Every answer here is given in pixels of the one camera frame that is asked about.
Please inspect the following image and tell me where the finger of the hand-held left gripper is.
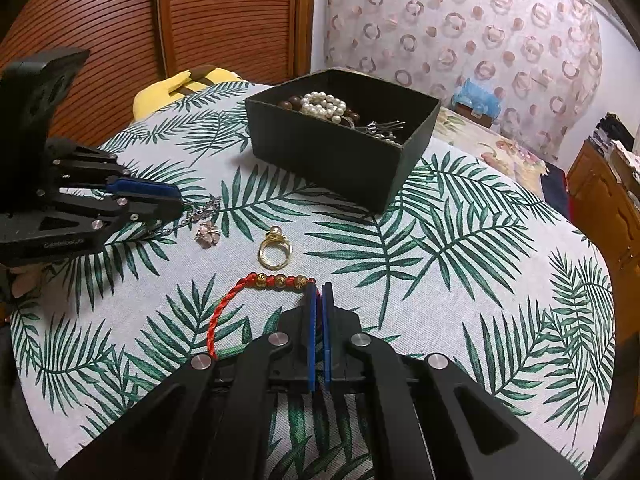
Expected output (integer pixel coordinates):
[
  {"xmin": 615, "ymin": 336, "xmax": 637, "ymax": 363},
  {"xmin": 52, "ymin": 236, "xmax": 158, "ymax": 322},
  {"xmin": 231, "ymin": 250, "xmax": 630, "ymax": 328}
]
[
  {"xmin": 45, "ymin": 140, "xmax": 180, "ymax": 201},
  {"xmin": 45, "ymin": 192, "xmax": 184, "ymax": 247}
]

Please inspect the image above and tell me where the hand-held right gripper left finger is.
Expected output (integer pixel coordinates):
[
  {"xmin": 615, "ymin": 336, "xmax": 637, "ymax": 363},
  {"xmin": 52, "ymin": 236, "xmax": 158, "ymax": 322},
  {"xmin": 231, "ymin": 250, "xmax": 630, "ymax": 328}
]
[{"xmin": 55, "ymin": 285, "xmax": 321, "ymax": 480}]

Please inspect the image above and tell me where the silver chain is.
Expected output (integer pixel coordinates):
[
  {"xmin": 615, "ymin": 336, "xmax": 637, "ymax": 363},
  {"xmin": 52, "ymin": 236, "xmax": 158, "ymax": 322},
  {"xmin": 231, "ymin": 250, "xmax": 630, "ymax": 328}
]
[{"xmin": 142, "ymin": 196, "xmax": 223, "ymax": 236}]

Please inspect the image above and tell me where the yellow plush toy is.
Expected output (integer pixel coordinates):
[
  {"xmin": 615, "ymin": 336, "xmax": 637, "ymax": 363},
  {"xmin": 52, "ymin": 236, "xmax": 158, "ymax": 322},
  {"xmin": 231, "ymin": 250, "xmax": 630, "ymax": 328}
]
[{"xmin": 132, "ymin": 64, "xmax": 243, "ymax": 121}]

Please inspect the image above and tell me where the person's left hand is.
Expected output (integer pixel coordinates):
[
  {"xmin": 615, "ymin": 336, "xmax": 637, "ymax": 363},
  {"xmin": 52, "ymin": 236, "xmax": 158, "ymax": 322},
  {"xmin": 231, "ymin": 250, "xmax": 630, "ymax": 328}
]
[{"xmin": 7, "ymin": 266, "xmax": 48, "ymax": 297}]

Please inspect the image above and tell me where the floral bed blanket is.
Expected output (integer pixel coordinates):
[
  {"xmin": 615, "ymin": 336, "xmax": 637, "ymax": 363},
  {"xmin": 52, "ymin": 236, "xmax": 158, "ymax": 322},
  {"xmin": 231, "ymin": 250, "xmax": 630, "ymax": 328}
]
[{"xmin": 432, "ymin": 105, "xmax": 556, "ymax": 201}]

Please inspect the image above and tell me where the wooden sideboard cabinet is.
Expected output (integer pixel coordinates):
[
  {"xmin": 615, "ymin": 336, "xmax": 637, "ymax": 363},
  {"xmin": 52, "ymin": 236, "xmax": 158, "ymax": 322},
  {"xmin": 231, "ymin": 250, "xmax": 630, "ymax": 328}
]
[{"xmin": 565, "ymin": 140, "xmax": 640, "ymax": 281}]

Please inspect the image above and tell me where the black jewelry box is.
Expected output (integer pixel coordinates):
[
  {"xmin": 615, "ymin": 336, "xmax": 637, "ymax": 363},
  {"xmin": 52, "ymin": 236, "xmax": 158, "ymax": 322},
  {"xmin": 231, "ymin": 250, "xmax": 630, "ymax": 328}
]
[{"xmin": 245, "ymin": 67, "xmax": 442, "ymax": 213}]

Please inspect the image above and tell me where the silver hairpin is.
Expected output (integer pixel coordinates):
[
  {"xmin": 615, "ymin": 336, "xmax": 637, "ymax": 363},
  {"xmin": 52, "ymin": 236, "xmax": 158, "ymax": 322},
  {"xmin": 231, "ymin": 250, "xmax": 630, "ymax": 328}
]
[{"xmin": 357, "ymin": 119, "xmax": 407, "ymax": 143}]

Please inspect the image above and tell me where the pile of black clothes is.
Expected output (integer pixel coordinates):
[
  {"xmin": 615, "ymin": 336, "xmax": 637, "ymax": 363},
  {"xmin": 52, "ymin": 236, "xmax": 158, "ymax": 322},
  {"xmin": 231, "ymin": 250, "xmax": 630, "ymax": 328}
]
[{"xmin": 590, "ymin": 112, "xmax": 636, "ymax": 153}]

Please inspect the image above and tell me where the small cardboard box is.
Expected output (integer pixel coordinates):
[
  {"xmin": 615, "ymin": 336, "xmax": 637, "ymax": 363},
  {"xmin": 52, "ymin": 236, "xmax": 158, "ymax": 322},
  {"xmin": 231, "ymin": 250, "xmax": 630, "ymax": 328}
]
[{"xmin": 457, "ymin": 102, "xmax": 496, "ymax": 128}]

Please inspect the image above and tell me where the white pearl bracelet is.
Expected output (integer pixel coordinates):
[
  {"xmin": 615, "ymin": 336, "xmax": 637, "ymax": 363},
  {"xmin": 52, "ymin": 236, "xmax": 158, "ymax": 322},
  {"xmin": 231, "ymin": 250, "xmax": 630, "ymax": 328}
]
[{"xmin": 299, "ymin": 91, "xmax": 348, "ymax": 122}]

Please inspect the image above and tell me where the brown wooden bead bracelet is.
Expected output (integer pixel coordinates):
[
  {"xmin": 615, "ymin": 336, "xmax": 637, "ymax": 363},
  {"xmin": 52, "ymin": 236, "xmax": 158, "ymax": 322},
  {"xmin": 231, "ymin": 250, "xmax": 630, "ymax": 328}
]
[{"xmin": 277, "ymin": 95, "xmax": 361, "ymax": 121}]

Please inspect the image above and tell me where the pink flower brooch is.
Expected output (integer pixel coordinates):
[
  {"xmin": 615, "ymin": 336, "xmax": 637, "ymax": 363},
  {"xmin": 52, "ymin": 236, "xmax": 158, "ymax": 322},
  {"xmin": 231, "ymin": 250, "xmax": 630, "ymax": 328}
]
[{"xmin": 195, "ymin": 221, "xmax": 221, "ymax": 247}]

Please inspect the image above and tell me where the gold ring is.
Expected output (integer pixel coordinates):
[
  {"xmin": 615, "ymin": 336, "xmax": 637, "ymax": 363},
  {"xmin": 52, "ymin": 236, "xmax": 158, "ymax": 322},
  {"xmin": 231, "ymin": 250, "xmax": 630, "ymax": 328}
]
[{"xmin": 258, "ymin": 226, "xmax": 293, "ymax": 268}]

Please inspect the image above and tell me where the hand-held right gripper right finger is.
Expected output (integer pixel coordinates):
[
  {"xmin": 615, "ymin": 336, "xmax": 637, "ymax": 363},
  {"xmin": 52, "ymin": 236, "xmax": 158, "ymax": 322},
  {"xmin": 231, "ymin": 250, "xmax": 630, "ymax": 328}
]
[{"xmin": 322, "ymin": 283, "xmax": 583, "ymax": 480}]

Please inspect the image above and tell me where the dark blue blanket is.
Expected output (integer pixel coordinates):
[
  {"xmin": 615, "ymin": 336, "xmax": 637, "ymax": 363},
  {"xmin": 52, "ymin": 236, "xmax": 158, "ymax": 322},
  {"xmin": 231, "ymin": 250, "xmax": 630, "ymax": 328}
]
[{"xmin": 540, "ymin": 167, "xmax": 568, "ymax": 206}]

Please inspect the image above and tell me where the blue bag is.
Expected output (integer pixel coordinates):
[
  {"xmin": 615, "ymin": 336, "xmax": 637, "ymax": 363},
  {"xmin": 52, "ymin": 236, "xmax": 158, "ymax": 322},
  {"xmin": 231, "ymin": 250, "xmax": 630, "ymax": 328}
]
[{"xmin": 452, "ymin": 77, "xmax": 506, "ymax": 121}]

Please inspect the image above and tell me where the red cord gold bead bracelet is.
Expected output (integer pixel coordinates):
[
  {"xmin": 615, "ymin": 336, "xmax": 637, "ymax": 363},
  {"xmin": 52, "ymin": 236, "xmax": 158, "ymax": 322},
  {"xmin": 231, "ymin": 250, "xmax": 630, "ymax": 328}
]
[{"xmin": 206, "ymin": 271, "xmax": 318, "ymax": 361}]

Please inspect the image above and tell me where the sheer circle-print curtain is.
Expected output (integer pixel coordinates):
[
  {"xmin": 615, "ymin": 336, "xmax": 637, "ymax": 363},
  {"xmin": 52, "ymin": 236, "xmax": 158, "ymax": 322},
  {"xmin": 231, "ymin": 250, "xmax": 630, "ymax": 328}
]
[{"xmin": 322, "ymin": 0, "xmax": 603, "ymax": 161}]

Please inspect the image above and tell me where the brown slatted wardrobe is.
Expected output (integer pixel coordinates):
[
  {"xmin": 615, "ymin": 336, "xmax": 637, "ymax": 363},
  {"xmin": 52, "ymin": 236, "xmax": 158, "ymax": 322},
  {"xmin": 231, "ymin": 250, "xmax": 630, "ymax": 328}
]
[{"xmin": 0, "ymin": 0, "xmax": 318, "ymax": 146}]

